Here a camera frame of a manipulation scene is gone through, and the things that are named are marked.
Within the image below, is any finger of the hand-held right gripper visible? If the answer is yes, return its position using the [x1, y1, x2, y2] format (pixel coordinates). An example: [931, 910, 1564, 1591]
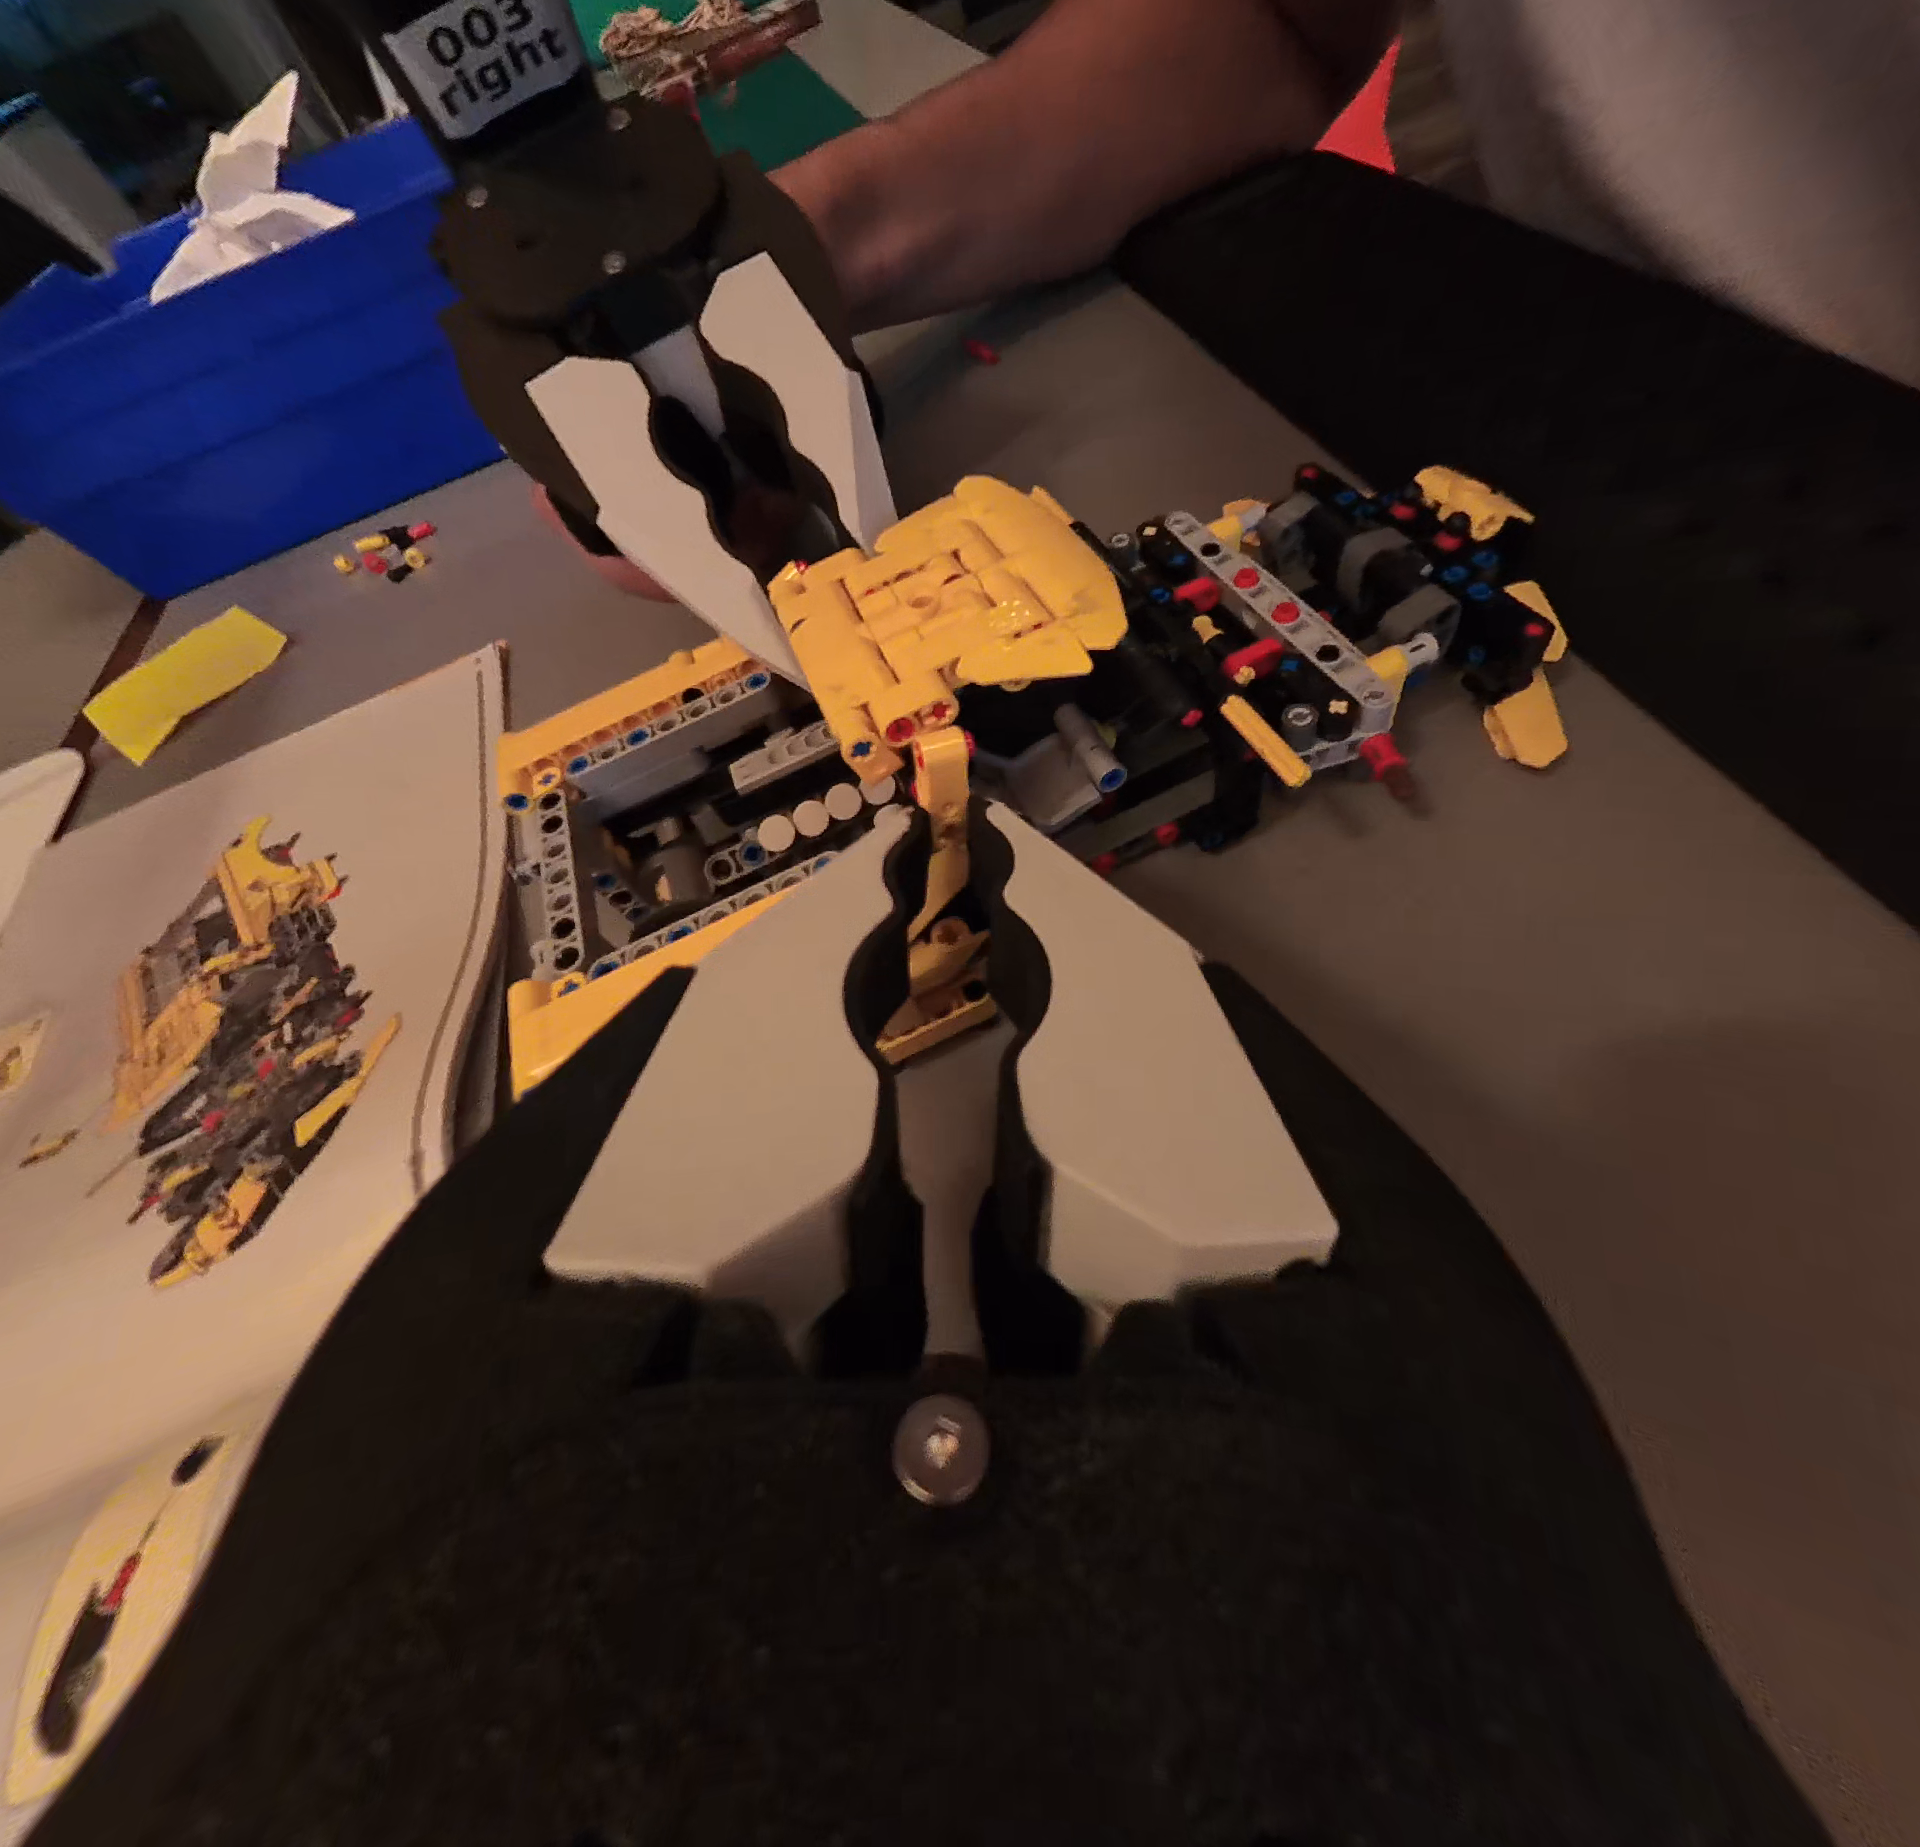
[524, 352, 815, 685]
[696, 248, 903, 551]

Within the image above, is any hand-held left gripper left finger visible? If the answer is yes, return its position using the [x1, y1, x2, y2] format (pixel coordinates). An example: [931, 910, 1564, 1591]
[543, 805, 939, 1331]

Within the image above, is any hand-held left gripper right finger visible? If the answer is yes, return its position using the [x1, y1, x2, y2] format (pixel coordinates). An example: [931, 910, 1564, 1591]
[981, 802, 1339, 1324]

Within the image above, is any yellow toy brick car model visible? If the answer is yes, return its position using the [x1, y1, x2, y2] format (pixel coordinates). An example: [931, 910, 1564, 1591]
[496, 468, 1576, 1100]

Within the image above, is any yellow brick beam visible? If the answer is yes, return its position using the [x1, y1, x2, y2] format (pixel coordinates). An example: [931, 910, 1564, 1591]
[898, 727, 992, 980]

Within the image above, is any person's right forearm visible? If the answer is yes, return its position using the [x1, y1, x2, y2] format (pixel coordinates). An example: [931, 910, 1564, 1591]
[772, 0, 1427, 335]

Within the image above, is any grey desk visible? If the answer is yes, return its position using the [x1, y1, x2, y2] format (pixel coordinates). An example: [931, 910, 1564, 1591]
[0, 0, 1920, 1847]

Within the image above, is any person's right hand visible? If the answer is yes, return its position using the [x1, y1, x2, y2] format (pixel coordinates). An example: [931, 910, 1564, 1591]
[541, 496, 684, 606]

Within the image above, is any crumpled white paper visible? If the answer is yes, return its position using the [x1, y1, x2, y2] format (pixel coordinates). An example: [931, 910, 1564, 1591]
[151, 72, 359, 304]

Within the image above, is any blue plastic bin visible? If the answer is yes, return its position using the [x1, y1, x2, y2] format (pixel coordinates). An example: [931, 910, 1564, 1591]
[0, 114, 508, 599]

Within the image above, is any open instruction booklet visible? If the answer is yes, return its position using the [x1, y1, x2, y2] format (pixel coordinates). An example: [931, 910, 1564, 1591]
[0, 644, 514, 1810]

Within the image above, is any yellow paper sheet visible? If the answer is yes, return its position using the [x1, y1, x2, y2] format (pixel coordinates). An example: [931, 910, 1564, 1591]
[82, 604, 287, 764]

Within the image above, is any white sign stand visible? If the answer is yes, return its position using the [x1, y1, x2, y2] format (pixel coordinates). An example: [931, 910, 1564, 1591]
[0, 750, 88, 925]

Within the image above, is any person's white shirt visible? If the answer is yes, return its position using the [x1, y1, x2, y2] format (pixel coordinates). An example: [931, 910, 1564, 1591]
[1416, 0, 1920, 385]

